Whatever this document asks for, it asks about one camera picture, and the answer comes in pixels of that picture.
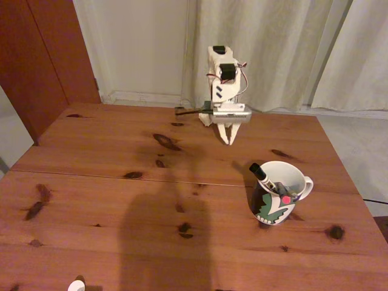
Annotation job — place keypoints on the small white round object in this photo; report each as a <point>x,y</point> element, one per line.
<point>75,286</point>

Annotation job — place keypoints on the white marker with black cap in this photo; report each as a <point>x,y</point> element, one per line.
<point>259,172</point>

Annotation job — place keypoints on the white mug with green pattern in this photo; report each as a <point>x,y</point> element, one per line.
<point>272,209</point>

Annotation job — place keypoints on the green transparent pen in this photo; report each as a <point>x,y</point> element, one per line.
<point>293,194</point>

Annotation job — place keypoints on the silver camera box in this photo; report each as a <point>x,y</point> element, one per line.
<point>232,115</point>

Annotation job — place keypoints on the black pen with red end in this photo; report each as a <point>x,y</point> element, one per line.
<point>285,199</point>

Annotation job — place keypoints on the brown wooden cabinet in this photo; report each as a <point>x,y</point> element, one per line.
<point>36,60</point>

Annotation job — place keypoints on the white curtain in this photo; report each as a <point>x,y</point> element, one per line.
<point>272,45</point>
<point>363,60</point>

